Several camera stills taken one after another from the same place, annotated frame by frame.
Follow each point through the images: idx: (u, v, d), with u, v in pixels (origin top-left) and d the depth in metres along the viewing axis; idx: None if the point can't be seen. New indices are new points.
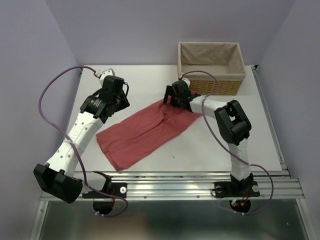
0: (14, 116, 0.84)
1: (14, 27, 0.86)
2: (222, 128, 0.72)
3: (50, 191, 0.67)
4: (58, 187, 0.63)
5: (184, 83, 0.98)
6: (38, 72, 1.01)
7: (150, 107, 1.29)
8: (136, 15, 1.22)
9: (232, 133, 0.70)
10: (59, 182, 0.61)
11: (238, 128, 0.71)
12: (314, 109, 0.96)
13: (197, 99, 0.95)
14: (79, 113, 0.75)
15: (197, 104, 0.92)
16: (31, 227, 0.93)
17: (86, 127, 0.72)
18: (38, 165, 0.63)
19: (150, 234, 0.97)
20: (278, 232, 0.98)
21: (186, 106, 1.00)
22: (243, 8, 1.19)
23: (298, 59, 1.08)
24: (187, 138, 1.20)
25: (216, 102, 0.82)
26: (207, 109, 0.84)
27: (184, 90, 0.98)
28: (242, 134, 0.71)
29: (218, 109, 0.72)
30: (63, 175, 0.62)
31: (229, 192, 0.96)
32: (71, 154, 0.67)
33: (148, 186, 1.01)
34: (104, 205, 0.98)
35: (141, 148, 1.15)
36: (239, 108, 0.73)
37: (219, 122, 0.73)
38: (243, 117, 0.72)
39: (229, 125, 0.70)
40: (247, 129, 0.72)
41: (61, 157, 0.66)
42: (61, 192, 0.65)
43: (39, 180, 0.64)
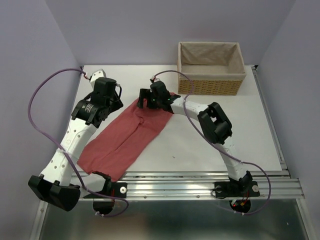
0: (14, 117, 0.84)
1: (14, 27, 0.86)
2: (206, 129, 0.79)
3: (47, 201, 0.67)
4: (55, 198, 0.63)
5: (162, 85, 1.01)
6: (38, 72, 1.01)
7: (122, 114, 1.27)
8: (136, 15, 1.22)
9: (215, 134, 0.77)
10: (55, 193, 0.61)
11: (220, 128, 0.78)
12: (314, 109, 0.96)
13: (177, 100, 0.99)
14: (71, 120, 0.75)
15: (178, 107, 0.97)
16: (31, 227, 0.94)
17: (78, 135, 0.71)
18: (32, 178, 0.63)
19: (150, 234, 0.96)
20: (279, 232, 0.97)
21: (166, 107, 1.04)
22: (243, 8, 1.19)
23: (298, 58, 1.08)
24: (167, 137, 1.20)
25: (197, 104, 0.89)
26: (189, 112, 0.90)
27: (163, 91, 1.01)
28: (224, 133, 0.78)
29: (200, 113, 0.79)
30: (59, 186, 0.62)
31: (229, 192, 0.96)
32: (65, 164, 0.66)
33: (148, 186, 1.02)
34: (104, 205, 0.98)
35: (125, 156, 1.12)
36: (219, 109, 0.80)
37: (203, 125, 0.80)
38: (223, 118, 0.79)
39: (212, 127, 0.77)
40: (228, 129, 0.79)
41: (55, 167, 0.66)
42: (58, 202, 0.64)
43: (35, 192, 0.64)
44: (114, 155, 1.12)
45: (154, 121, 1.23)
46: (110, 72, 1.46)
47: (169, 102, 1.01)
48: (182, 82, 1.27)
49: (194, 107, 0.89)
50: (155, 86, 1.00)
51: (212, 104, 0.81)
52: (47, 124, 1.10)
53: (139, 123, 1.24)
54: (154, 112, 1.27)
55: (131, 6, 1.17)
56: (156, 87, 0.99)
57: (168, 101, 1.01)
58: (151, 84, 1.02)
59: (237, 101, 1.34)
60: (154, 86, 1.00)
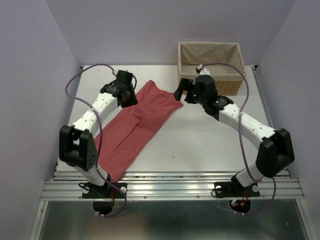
0: (15, 116, 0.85)
1: (13, 27, 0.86)
2: (262, 159, 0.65)
3: (67, 157, 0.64)
4: (81, 145, 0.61)
5: (212, 82, 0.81)
6: (38, 72, 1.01)
7: (118, 116, 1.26)
8: (136, 15, 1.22)
9: (274, 169, 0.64)
10: (84, 138, 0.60)
11: (281, 161, 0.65)
12: (314, 110, 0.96)
13: (228, 107, 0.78)
14: (98, 94, 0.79)
15: (230, 118, 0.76)
16: (31, 227, 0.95)
17: (106, 102, 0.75)
18: (64, 126, 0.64)
19: (150, 234, 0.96)
20: (280, 232, 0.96)
21: (211, 110, 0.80)
22: (243, 9, 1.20)
23: (298, 59, 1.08)
24: (166, 137, 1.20)
25: (259, 124, 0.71)
26: (244, 129, 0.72)
27: (211, 90, 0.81)
28: (282, 166, 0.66)
29: (264, 140, 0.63)
30: (90, 133, 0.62)
31: (229, 192, 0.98)
32: (94, 119, 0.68)
33: (148, 186, 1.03)
34: (104, 205, 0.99)
35: (124, 156, 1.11)
36: (288, 140, 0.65)
37: (261, 153, 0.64)
38: (289, 151, 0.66)
39: (275, 161, 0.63)
40: (289, 163, 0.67)
41: (85, 121, 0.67)
42: (82, 154, 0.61)
43: (63, 140, 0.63)
44: (113, 155, 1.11)
45: (151, 120, 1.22)
46: (110, 72, 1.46)
47: (216, 106, 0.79)
48: None
49: (253, 127, 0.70)
50: (202, 80, 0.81)
51: (280, 130, 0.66)
52: (48, 124, 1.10)
53: (136, 123, 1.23)
54: (151, 111, 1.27)
55: (131, 6, 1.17)
56: (205, 82, 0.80)
57: (215, 105, 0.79)
58: (200, 78, 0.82)
59: (237, 101, 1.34)
60: (201, 81, 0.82)
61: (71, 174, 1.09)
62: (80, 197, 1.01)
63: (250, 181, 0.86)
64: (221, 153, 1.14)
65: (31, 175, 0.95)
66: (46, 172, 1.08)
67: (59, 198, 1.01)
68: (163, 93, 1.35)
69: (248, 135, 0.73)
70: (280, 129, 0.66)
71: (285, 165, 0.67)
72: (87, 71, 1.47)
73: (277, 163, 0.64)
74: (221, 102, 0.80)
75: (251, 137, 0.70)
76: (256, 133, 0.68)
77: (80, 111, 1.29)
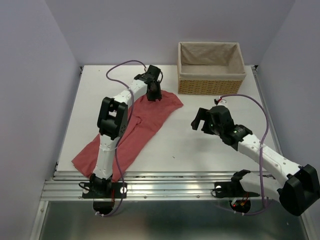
0: (14, 117, 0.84)
1: (13, 27, 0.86)
2: (288, 198, 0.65)
3: (102, 123, 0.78)
4: (118, 114, 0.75)
5: (227, 111, 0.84)
6: (38, 72, 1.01)
7: None
8: (136, 15, 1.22)
9: (300, 208, 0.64)
10: (122, 108, 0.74)
11: (307, 200, 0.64)
12: (314, 110, 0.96)
13: (247, 138, 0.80)
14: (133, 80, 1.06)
15: (250, 149, 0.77)
16: (31, 227, 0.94)
17: (139, 87, 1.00)
18: (106, 98, 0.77)
19: (150, 234, 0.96)
20: (280, 232, 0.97)
21: (230, 140, 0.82)
22: (243, 9, 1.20)
23: (297, 59, 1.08)
24: (167, 137, 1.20)
25: (281, 158, 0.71)
26: (266, 163, 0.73)
27: (227, 120, 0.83)
28: (308, 204, 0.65)
29: (290, 179, 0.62)
30: (126, 106, 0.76)
31: (229, 193, 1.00)
32: (129, 96, 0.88)
33: (148, 186, 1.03)
34: (104, 205, 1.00)
35: (124, 156, 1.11)
36: (315, 177, 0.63)
37: (288, 193, 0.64)
38: (315, 189, 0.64)
39: (301, 202, 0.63)
40: (315, 199, 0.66)
41: (123, 97, 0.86)
42: (118, 122, 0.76)
43: (103, 109, 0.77)
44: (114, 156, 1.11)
45: (151, 121, 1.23)
46: (110, 72, 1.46)
47: (235, 136, 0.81)
48: (183, 82, 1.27)
49: (276, 162, 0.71)
50: (217, 111, 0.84)
51: (305, 167, 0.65)
52: (48, 124, 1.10)
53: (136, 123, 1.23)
54: (151, 111, 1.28)
55: (131, 6, 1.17)
56: (220, 113, 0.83)
57: (234, 134, 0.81)
58: (216, 109, 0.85)
59: (237, 101, 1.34)
60: (216, 111, 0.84)
61: (71, 174, 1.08)
62: (80, 197, 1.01)
63: (252, 189, 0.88)
64: (221, 153, 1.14)
65: (32, 175, 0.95)
66: (46, 172, 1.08)
67: (59, 198, 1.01)
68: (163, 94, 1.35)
69: (269, 168, 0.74)
70: (305, 166, 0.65)
71: (311, 201, 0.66)
72: (86, 71, 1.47)
73: (304, 200, 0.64)
74: (239, 131, 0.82)
75: (274, 172, 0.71)
76: (279, 169, 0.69)
77: (80, 111, 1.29)
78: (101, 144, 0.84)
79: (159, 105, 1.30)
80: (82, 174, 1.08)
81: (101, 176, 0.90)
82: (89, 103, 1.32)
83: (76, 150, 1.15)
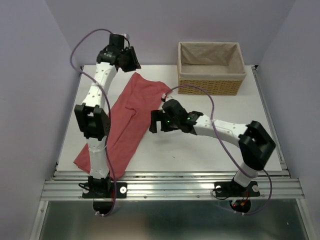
0: (14, 116, 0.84)
1: (12, 26, 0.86)
2: (249, 157, 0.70)
3: (87, 129, 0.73)
4: (98, 120, 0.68)
5: (177, 103, 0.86)
6: (37, 72, 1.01)
7: (112, 111, 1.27)
8: (136, 15, 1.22)
9: (261, 160, 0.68)
10: (98, 113, 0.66)
11: (265, 151, 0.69)
12: (314, 110, 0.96)
13: (200, 119, 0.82)
14: (96, 64, 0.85)
15: (205, 128, 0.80)
16: (31, 227, 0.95)
17: (106, 73, 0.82)
18: (77, 105, 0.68)
19: (150, 234, 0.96)
20: (279, 231, 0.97)
21: (187, 128, 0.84)
22: (243, 9, 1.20)
23: (297, 59, 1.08)
24: (167, 135, 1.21)
25: (231, 124, 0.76)
26: (221, 134, 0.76)
27: (179, 110, 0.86)
28: (268, 156, 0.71)
29: (242, 137, 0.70)
30: (102, 109, 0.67)
31: (229, 192, 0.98)
32: (100, 93, 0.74)
33: (148, 186, 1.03)
34: (104, 205, 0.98)
35: (125, 149, 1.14)
36: (261, 129, 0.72)
37: (245, 152, 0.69)
38: (267, 139, 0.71)
39: (258, 153, 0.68)
40: (272, 149, 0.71)
41: (93, 97, 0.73)
42: (100, 126, 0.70)
43: (79, 117, 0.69)
44: (113, 152, 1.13)
45: (145, 111, 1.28)
46: None
47: (190, 123, 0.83)
48: (183, 82, 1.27)
49: (227, 128, 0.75)
50: (168, 105, 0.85)
51: (252, 124, 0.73)
52: (48, 124, 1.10)
53: (131, 115, 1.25)
54: (142, 102, 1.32)
55: (131, 6, 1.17)
56: (170, 106, 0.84)
57: (189, 121, 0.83)
58: (165, 103, 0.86)
59: (237, 101, 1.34)
60: (167, 106, 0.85)
61: (71, 174, 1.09)
62: (80, 196, 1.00)
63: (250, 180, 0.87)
64: (221, 153, 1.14)
65: (32, 175, 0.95)
66: (46, 172, 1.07)
67: (59, 198, 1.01)
68: (150, 84, 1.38)
69: (225, 138, 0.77)
70: (251, 123, 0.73)
71: (270, 153, 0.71)
72: (86, 70, 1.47)
73: (261, 153, 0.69)
74: (193, 117, 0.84)
75: (229, 138, 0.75)
76: (231, 134, 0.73)
77: None
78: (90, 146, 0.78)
79: (150, 95, 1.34)
80: (82, 175, 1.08)
81: (98, 176, 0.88)
82: None
83: (76, 150, 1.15)
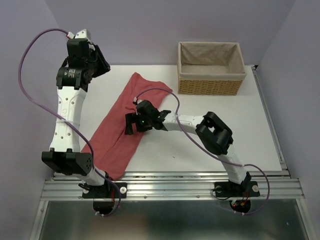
0: (14, 117, 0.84)
1: (12, 26, 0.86)
2: (208, 144, 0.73)
3: (65, 171, 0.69)
4: (74, 164, 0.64)
5: (149, 103, 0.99)
6: (37, 72, 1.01)
7: (112, 111, 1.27)
8: (136, 15, 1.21)
9: (218, 146, 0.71)
10: (73, 159, 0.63)
11: (222, 138, 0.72)
12: (314, 110, 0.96)
13: (168, 116, 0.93)
14: (58, 90, 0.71)
15: (172, 123, 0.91)
16: (31, 227, 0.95)
17: (72, 102, 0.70)
18: (44, 153, 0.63)
19: (149, 234, 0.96)
20: (279, 231, 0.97)
21: (158, 125, 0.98)
22: (243, 8, 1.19)
23: (297, 59, 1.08)
24: (166, 135, 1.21)
25: (191, 117, 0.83)
26: (185, 126, 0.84)
27: (151, 110, 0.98)
28: (226, 142, 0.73)
29: (198, 125, 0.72)
30: (74, 153, 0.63)
31: (230, 193, 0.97)
32: (70, 132, 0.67)
33: (148, 186, 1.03)
34: (104, 205, 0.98)
35: (125, 149, 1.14)
36: (216, 117, 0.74)
37: (203, 139, 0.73)
38: (222, 127, 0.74)
39: (214, 139, 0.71)
40: (229, 135, 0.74)
41: (62, 137, 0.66)
42: (77, 169, 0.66)
43: (52, 165, 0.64)
44: (113, 151, 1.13)
45: None
46: (110, 72, 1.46)
47: (160, 120, 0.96)
48: (182, 82, 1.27)
49: (189, 120, 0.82)
50: (141, 106, 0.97)
51: (208, 114, 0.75)
52: (48, 124, 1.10)
53: None
54: None
55: (131, 6, 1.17)
56: (144, 106, 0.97)
57: (159, 119, 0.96)
58: (139, 104, 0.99)
59: (237, 101, 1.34)
60: (141, 107, 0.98)
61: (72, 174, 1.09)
62: (80, 196, 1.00)
63: (241, 173, 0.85)
64: None
65: (31, 175, 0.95)
66: (46, 172, 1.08)
67: (59, 198, 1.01)
68: (150, 84, 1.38)
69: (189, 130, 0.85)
70: (207, 113, 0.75)
71: (227, 139, 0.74)
72: None
73: (217, 139, 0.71)
74: (162, 115, 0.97)
75: (191, 129, 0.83)
76: (191, 125, 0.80)
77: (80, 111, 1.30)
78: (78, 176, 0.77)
79: (150, 95, 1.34)
80: None
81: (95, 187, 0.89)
82: (89, 104, 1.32)
83: None
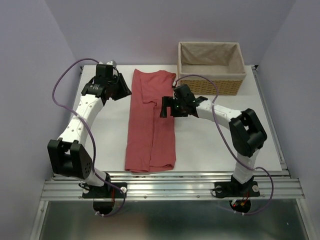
0: (14, 117, 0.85)
1: (12, 27, 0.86)
2: (236, 139, 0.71)
3: (63, 170, 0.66)
4: (74, 158, 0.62)
5: (187, 87, 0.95)
6: (37, 72, 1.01)
7: (132, 112, 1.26)
8: (136, 15, 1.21)
9: (247, 145, 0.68)
10: (76, 151, 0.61)
11: (253, 139, 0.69)
12: (314, 110, 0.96)
13: (203, 103, 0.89)
14: (81, 96, 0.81)
15: (205, 110, 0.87)
16: (31, 227, 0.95)
17: (90, 105, 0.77)
18: (51, 141, 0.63)
19: (149, 234, 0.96)
20: (279, 232, 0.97)
21: (191, 110, 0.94)
22: (243, 8, 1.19)
23: (297, 59, 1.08)
24: None
25: (228, 109, 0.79)
26: (218, 117, 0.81)
27: (188, 94, 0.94)
28: (257, 145, 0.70)
29: (233, 119, 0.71)
30: (79, 146, 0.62)
31: (229, 192, 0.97)
32: (81, 127, 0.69)
33: (148, 186, 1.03)
34: (104, 205, 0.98)
35: (167, 136, 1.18)
36: (255, 117, 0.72)
37: (234, 134, 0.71)
38: (258, 128, 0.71)
39: (245, 137, 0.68)
40: (262, 139, 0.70)
41: (73, 131, 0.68)
42: (76, 166, 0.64)
43: (55, 155, 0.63)
44: (155, 149, 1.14)
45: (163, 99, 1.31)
46: None
47: (194, 105, 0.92)
48: (183, 82, 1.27)
49: (224, 112, 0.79)
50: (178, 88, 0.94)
51: (247, 111, 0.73)
52: (48, 124, 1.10)
53: (154, 107, 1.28)
54: (154, 92, 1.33)
55: (131, 7, 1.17)
56: (180, 88, 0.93)
57: (194, 103, 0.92)
58: (176, 86, 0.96)
59: (237, 101, 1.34)
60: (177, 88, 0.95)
61: None
62: (81, 197, 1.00)
63: (246, 177, 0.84)
64: (222, 154, 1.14)
65: (31, 175, 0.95)
66: (46, 172, 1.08)
67: (59, 198, 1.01)
68: (153, 75, 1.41)
69: (222, 121, 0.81)
70: (246, 110, 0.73)
71: (260, 142, 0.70)
72: (87, 70, 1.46)
73: (249, 138, 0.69)
74: (197, 100, 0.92)
75: (224, 122, 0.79)
76: (225, 117, 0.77)
77: None
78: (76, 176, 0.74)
79: (159, 86, 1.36)
80: None
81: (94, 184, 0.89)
82: None
83: None
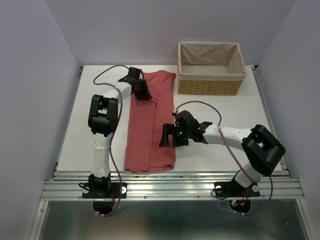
0: (14, 116, 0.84)
1: (12, 27, 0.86)
2: (254, 160, 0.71)
3: (94, 121, 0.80)
4: (110, 109, 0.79)
5: (189, 114, 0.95)
6: (37, 72, 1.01)
7: (132, 112, 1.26)
8: (136, 15, 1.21)
9: (268, 164, 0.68)
10: (112, 101, 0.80)
11: (272, 156, 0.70)
12: (314, 110, 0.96)
13: (209, 128, 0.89)
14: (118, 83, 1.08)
15: (213, 135, 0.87)
16: (31, 227, 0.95)
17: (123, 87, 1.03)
18: (95, 95, 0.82)
19: (150, 234, 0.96)
20: (279, 232, 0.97)
21: (198, 137, 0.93)
22: (243, 8, 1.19)
23: (297, 60, 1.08)
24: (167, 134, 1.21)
25: (236, 129, 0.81)
26: (227, 139, 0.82)
27: (191, 121, 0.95)
28: (277, 160, 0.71)
29: (245, 140, 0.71)
30: (116, 100, 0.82)
31: (229, 192, 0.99)
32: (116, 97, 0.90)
33: (148, 186, 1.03)
34: (104, 205, 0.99)
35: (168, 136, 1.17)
36: (267, 133, 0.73)
37: (251, 155, 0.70)
38: (274, 143, 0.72)
39: (264, 156, 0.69)
40: (281, 153, 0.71)
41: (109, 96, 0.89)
42: (109, 117, 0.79)
43: (94, 105, 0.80)
44: (155, 148, 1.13)
45: (163, 98, 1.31)
46: (109, 72, 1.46)
47: (200, 132, 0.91)
48: (183, 82, 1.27)
49: (233, 133, 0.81)
50: (181, 116, 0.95)
51: (257, 127, 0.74)
52: (48, 124, 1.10)
53: (154, 107, 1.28)
54: (155, 92, 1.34)
55: (131, 7, 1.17)
56: (183, 117, 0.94)
57: (199, 130, 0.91)
58: (178, 115, 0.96)
59: (237, 101, 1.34)
60: (180, 116, 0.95)
61: (71, 174, 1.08)
62: (81, 197, 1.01)
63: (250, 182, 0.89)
64: (222, 154, 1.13)
65: (32, 175, 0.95)
66: (46, 172, 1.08)
67: (59, 198, 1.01)
68: (153, 75, 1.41)
69: (232, 143, 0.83)
70: (256, 126, 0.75)
71: (279, 157, 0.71)
72: (87, 70, 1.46)
73: (267, 156, 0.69)
74: (202, 127, 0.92)
75: (235, 142, 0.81)
76: (236, 138, 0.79)
77: (80, 110, 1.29)
78: (95, 142, 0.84)
79: (159, 85, 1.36)
80: (82, 174, 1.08)
81: (99, 174, 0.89)
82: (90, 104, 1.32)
83: (75, 151, 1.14)
